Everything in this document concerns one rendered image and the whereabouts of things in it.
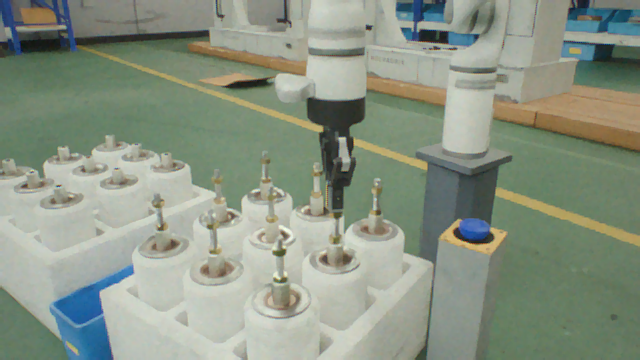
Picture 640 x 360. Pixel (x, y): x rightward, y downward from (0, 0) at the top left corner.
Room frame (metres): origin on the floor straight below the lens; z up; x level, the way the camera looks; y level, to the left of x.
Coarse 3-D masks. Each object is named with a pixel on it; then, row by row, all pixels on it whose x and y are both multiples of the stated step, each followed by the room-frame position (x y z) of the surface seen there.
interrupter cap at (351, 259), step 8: (320, 248) 0.63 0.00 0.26; (344, 248) 0.64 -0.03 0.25; (312, 256) 0.61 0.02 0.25; (320, 256) 0.61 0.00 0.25; (344, 256) 0.62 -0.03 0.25; (352, 256) 0.61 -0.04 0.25; (360, 256) 0.61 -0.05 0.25; (312, 264) 0.59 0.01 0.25; (320, 264) 0.59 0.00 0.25; (328, 264) 0.59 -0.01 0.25; (336, 264) 0.59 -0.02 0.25; (344, 264) 0.59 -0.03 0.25; (352, 264) 0.59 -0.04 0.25; (328, 272) 0.57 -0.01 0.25; (336, 272) 0.57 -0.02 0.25; (344, 272) 0.57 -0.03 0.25
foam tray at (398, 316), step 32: (128, 288) 0.64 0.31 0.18; (416, 288) 0.66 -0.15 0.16; (128, 320) 0.59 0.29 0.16; (160, 320) 0.56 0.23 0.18; (384, 320) 0.58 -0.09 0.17; (416, 320) 0.67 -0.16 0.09; (128, 352) 0.60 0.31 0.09; (160, 352) 0.54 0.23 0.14; (192, 352) 0.50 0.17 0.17; (224, 352) 0.49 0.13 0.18; (320, 352) 0.54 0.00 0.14; (352, 352) 0.50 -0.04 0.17; (384, 352) 0.58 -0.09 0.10; (416, 352) 0.68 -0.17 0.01
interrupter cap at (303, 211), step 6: (306, 204) 0.80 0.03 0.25; (324, 204) 0.80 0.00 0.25; (300, 210) 0.77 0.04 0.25; (306, 210) 0.77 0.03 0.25; (324, 210) 0.78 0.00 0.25; (300, 216) 0.75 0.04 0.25; (306, 216) 0.75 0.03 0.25; (312, 216) 0.75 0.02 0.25; (318, 216) 0.75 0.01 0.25; (324, 216) 0.75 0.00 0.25
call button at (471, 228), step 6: (462, 222) 0.57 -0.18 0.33; (468, 222) 0.57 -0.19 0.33; (474, 222) 0.57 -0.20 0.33; (480, 222) 0.57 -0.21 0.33; (462, 228) 0.56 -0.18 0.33; (468, 228) 0.55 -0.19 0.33; (474, 228) 0.55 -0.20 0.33; (480, 228) 0.55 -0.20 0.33; (486, 228) 0.55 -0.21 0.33; (462, 234) 0.56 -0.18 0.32; (468, 234) 0.55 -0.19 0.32; (474, 234) 0.55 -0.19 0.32; (480, 234) 0.55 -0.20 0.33; (486, 234) 0.55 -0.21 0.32
